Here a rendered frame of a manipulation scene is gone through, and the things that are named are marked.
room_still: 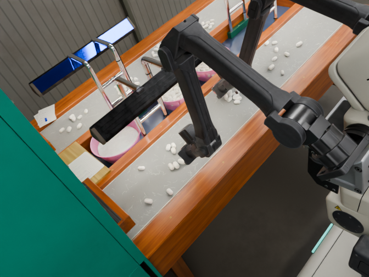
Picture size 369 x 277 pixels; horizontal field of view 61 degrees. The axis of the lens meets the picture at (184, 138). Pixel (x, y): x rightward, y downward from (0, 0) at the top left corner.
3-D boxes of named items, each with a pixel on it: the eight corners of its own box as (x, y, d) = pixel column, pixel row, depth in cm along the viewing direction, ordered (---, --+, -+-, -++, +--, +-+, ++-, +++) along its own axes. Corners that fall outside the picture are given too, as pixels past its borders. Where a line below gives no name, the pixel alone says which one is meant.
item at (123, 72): (147, 110, 181) (116, 41, 150) (121, 132, 174) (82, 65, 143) (128, 99, 193) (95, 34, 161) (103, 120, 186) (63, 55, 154)
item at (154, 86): (213, 53, 137) (211, 38, 132) (103, 146, 115) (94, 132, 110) (200, 48, 142) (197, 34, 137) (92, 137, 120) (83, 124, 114)
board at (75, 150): (111, 171, 144) (110, 170, 143) (85, 194, 138) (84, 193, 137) (76, 142, 164) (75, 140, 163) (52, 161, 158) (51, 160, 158)
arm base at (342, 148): (345, 175, 64) (373, 137, 69) (317, 146, 65) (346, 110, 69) (319, 181, 72) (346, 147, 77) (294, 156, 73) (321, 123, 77)
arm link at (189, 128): (206, 156, 107) (222, 141, 111) (185, 131, 106) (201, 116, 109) (191, 161, 118) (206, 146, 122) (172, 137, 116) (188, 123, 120)
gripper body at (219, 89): (210, 89, 154) (217, 84, 147) (223, 77, 158) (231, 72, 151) (218, 99, 155) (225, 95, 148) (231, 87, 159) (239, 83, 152)
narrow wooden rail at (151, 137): (310, 13, 209) (311, -4, 201) (98, 211, 144) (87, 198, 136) (302, 12, 212) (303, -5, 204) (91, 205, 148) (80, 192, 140)
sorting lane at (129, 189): (358, 10, 186) (358, 6, 184) (131, 244, 121) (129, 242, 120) (311, 3, 204) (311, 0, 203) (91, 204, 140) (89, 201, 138)
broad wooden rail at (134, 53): (231, 9, 256) (228, -14, 242) (45, 158, 191) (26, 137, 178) (221, 7, 263) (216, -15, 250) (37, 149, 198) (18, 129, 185)
